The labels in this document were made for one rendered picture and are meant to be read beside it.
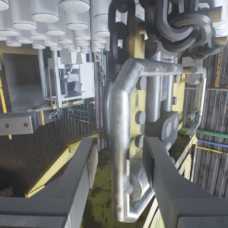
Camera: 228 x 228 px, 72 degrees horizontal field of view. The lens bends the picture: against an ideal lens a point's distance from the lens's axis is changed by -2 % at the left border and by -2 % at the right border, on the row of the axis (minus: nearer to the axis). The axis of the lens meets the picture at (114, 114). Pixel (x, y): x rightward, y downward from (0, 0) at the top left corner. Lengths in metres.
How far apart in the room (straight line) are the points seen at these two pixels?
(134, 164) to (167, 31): 0.15
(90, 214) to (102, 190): 0.04
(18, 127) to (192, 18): 0.25
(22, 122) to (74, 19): 1.19
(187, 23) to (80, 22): 1.21
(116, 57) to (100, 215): 0.27
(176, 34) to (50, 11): 1.08
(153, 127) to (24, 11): 1.33
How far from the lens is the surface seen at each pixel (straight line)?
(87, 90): 4.80
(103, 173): 0.37
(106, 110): 0.24
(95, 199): 0.34
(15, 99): 7.28
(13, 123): 0.26
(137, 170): 0.16
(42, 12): 1.22
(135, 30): 0.25
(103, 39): 2.01
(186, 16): 0.20
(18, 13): 1.48
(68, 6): 1.04
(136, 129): 0.26
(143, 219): 0.25
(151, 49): 0.28
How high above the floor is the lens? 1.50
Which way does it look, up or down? 14 degrees up
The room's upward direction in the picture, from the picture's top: 179 degrees clockwise
